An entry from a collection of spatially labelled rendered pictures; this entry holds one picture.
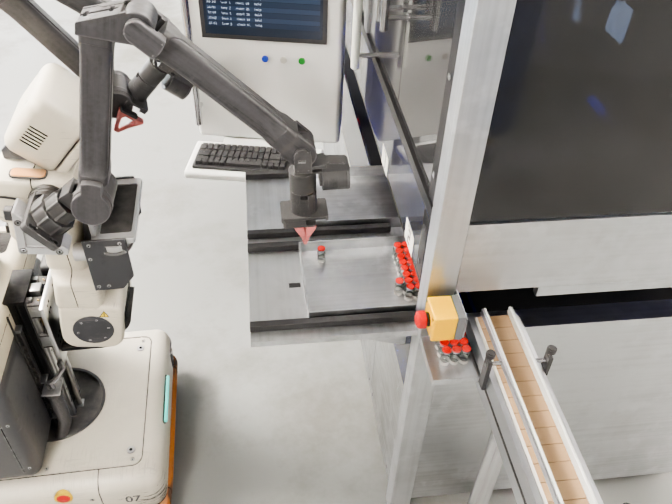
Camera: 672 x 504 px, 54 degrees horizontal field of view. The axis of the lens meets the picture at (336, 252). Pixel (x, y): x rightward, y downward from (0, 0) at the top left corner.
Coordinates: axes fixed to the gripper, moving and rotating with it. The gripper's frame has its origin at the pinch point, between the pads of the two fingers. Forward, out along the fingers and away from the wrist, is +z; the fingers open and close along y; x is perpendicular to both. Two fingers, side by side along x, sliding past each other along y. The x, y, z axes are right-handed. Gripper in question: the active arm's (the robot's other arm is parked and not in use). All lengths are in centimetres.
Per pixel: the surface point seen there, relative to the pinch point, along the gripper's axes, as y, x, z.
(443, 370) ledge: 28.6, -24.3, 21.2
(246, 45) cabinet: -11, 90, -6
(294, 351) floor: -3, 57, 109
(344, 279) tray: 10.1, 6.9, 20.7
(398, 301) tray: 22.5, -2.2, 21.0
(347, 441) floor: 13, 14, 109
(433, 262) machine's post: 26.6, -13.0, -2.1
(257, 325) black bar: -12.6, -8.6, 18.0
